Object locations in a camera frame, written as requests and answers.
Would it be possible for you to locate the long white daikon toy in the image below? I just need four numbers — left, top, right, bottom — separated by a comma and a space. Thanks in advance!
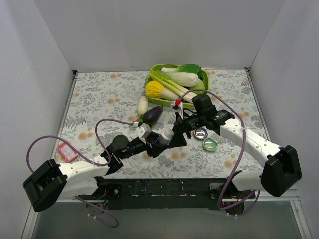
170, 85, 197, 103

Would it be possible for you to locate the purple eggplant toy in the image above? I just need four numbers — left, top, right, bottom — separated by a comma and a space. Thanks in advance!
142, 106, 163, 125

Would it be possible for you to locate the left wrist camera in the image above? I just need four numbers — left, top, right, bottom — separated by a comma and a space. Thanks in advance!
136, 123, 151, 140

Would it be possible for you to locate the green plastic tray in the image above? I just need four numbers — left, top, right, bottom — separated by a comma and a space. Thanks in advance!
144, 64, 210, 109

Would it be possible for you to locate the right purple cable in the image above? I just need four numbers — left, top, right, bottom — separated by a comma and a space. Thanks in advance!
180, 88, 260, 217

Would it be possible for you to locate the bok choy toy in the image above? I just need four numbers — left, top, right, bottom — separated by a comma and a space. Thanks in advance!
155, 64, 202, 87

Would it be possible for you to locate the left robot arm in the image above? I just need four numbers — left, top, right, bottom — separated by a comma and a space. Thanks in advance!
23, 132, 173, 212

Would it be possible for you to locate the white radish toy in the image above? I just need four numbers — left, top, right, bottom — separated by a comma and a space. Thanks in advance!
132, 96, 149, 129

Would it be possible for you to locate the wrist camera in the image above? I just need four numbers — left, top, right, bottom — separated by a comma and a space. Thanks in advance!
136, 123, 151, 140
170, 99, 184, 119

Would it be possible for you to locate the blue round pill case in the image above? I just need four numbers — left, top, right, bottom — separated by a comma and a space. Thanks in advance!
193, 128, 208, 141

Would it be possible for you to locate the black base frame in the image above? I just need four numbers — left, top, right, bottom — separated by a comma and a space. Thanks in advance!
77, 178, 252, 211

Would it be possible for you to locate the yellow napa cabbage toy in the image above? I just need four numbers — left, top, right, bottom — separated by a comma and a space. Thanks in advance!
145, 81, 179, 101

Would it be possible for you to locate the white bottle cap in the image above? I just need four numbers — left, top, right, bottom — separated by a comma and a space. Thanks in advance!
161, 128, 174, 141

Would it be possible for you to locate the white blue pill bottle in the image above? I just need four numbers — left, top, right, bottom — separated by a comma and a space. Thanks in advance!
155, 127, 174, 146

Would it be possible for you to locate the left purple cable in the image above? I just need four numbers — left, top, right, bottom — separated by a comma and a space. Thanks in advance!
26, 119, 140, 228

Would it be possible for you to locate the green cabbage toy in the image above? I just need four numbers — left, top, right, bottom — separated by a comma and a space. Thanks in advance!
189, 80, 205, 95

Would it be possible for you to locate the purple cable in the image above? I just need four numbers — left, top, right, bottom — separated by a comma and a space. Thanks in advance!
26, 119, 140, 228
180, 88, 260, 217

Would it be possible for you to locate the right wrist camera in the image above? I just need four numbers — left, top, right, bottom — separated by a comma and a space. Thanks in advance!
170, 99, 184, 119

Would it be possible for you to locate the floral table mat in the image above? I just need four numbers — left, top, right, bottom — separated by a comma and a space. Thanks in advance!
61, 68, 267, 179

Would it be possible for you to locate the green round pill case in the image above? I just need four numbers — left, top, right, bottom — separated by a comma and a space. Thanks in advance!
202, 138, 218, 152

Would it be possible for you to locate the green celery stalk toy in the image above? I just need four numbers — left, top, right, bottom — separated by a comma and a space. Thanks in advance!
149, 69, 188, 96

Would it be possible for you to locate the pink square pill box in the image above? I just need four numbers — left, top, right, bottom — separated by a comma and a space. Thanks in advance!
57, 143, 78, 163

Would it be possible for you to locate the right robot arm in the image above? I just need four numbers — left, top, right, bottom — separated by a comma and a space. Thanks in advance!
176, 94, 302, 198

